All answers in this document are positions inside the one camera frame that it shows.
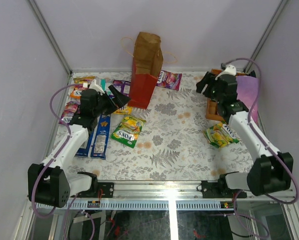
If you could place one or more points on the yellow green candy bag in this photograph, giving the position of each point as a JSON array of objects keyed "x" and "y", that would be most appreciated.
[{"x": 220, "y": 135}]

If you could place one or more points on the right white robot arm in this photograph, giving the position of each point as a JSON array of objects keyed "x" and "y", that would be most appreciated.
[{"x": 271, "y": 170}]

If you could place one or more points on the red paper bag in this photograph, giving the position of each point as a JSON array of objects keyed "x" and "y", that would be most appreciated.
[{"x": 147, "y": 62}]

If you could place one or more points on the purple chocolate bar wrapper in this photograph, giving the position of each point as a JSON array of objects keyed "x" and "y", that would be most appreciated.
[{"x": 122, "y": 86}]

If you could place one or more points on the purple Fox's candy bag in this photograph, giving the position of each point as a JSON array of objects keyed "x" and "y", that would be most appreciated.
[
  {"x": 70, "y": 109},
  {"x": 169, "y": 80}
]

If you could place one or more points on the green Fox's candy bag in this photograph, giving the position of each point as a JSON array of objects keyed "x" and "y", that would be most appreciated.
[{"x": 128, "y": 130}]

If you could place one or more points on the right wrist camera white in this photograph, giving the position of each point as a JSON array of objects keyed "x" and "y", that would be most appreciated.
[{"x": 228, "y": 69}]

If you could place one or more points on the teal snack packet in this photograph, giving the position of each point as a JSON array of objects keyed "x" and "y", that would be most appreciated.
[{"x": 103, "y": 84}]

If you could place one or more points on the yellow snack bar wrapper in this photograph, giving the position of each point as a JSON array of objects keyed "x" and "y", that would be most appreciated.
[{"x": 125, "y": 110}]

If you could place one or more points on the purple Frozen bag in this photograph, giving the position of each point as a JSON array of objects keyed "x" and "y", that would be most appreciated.
[{"x": 247, "y": 91}]

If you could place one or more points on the orange Fox's candy bag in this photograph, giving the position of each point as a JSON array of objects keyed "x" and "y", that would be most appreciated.
[{"x": 82, "y": 83}]

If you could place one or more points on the blue Doritos chip bag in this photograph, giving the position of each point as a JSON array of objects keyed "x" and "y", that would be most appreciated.
[{"x": 96, "y": 145}]

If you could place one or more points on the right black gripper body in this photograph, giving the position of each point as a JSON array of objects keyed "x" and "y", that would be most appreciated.
[{"x": 214, "y": 94}]

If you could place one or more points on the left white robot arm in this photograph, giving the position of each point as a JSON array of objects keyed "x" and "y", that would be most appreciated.
[{"x": 47, "y": 181}]

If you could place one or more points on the wooden tray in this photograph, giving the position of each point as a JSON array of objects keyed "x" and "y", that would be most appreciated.
[{"x": 212, "y": 108}]

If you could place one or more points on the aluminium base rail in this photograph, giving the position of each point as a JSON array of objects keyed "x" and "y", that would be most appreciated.
[{"x": 155, "y": 190}]

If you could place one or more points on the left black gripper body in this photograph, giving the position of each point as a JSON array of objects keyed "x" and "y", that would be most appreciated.
[{"x": 107, "y": 100}]

